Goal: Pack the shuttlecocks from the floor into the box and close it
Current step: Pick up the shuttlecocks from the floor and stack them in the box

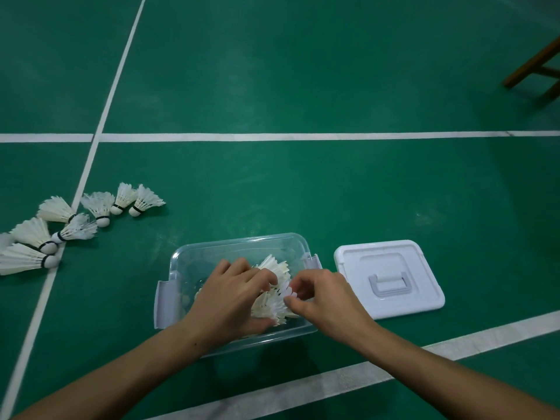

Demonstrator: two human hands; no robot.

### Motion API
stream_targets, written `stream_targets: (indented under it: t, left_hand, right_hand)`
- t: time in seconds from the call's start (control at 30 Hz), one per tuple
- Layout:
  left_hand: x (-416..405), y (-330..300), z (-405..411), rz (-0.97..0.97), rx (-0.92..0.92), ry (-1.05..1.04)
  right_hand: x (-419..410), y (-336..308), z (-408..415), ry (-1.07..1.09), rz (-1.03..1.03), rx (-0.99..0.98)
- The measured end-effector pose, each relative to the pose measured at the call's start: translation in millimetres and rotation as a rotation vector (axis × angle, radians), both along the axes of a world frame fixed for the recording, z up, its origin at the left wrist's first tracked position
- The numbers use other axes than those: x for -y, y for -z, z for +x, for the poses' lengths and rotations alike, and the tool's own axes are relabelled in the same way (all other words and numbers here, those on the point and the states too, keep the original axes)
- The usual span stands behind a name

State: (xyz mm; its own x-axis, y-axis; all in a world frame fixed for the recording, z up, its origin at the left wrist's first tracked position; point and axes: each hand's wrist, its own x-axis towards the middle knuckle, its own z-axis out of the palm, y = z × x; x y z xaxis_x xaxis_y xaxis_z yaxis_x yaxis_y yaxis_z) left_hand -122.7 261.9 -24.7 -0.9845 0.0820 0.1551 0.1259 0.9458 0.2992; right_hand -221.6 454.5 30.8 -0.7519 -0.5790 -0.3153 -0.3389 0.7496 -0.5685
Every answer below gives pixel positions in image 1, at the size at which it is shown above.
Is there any white feathered shuttlecock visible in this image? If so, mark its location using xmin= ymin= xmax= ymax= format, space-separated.
xmin=254 ymin=254 xmax=293 ymax=290
xmin=250 ymin=286 xmax=303 ymax=327

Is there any row of white shuttlecocks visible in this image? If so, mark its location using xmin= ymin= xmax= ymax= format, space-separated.
xmin=0 ymin=183 xmax=166 ymax=276

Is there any white plastic lid with handle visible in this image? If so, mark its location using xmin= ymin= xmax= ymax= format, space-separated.
xmin=334 ymin=240 xmax=446 ymax=321

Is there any clear plastic storage box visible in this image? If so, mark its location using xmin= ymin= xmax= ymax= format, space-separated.
xmin=153 ymin=233 xmax=323 ymax=359

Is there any person's left hand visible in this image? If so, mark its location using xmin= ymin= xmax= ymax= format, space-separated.
xmin=181 ymin=258 xmax=280 ymax=352

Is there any person's right hand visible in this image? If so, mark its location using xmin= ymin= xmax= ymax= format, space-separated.
xmin=283 ymin=269 xmax=379 ymax=342

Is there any person's left forearm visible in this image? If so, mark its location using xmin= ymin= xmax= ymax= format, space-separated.
xmin=11 ymin=321 xmax=206 ymax=420

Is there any person's right forearm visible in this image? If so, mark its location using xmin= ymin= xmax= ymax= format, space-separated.
xmin=359 ymin=321 xmax=560 ymax=420

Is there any brown wooden stool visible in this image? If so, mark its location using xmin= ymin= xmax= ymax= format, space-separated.
xmin=502 ymin=37 xmax=560 ymax=101

